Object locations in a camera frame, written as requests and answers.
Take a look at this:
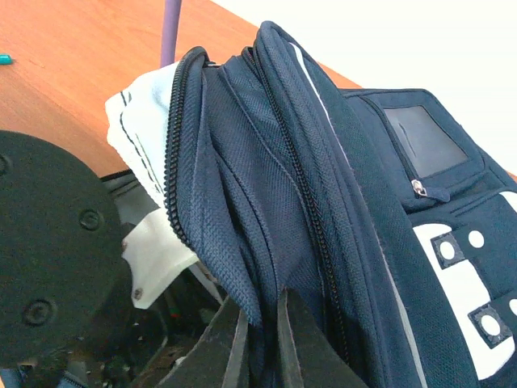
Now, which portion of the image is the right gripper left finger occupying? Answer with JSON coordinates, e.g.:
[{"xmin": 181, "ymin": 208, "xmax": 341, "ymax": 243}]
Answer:
[{"xmin": 159, "ymin": 298, "xmax": 249, "ymax": 388}]

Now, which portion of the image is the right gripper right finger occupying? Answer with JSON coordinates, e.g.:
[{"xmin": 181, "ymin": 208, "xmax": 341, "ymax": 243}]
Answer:
[{"xmin": 277, "ymin": 289, "xmax": 366, "ymax": 388}]

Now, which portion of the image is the navy blue student backpack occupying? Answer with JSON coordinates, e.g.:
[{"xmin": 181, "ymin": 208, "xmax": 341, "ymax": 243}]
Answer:
[{"xmin": 104, "ymin": 19, "xmax": 517, "ymax": 388}]

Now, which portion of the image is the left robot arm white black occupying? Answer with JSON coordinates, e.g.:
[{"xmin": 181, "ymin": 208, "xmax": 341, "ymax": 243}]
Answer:
[{"xmin": 1, "ymin": 131, "xmax": 221, "ymax": 387}]

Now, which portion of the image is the teal capped white marker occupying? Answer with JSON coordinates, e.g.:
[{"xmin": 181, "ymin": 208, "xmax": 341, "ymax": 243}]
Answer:
[{"xmin": 0, "ymin": 53, "xmax": 13, "ymax": 65}]

